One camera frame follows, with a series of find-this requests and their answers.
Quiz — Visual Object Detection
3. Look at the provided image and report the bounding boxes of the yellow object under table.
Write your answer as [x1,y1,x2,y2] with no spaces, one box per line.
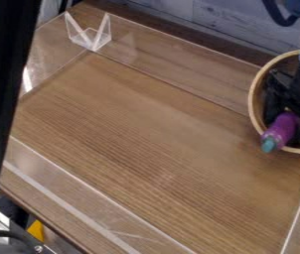
[27,220,45,241]

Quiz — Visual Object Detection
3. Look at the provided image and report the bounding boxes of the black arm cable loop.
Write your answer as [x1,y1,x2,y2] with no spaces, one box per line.
[260,0,300,28]

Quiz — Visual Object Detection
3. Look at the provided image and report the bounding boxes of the clear acrylic tray walls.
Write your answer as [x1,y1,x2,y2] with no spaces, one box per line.
[0,4,300,254]

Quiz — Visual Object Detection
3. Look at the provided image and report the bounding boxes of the purple toy eggplant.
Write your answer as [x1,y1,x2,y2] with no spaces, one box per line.
[260,111,300,153]

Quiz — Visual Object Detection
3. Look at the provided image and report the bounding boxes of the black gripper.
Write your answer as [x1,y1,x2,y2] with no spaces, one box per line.
[262,68,300,146]

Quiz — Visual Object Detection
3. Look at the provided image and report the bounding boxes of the brown wooden bowl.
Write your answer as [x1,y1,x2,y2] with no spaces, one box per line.
[246,50,300,154]

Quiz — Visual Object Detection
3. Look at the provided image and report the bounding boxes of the clear acrylic corner bracket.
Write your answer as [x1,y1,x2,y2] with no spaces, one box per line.
[64,13,111,52]

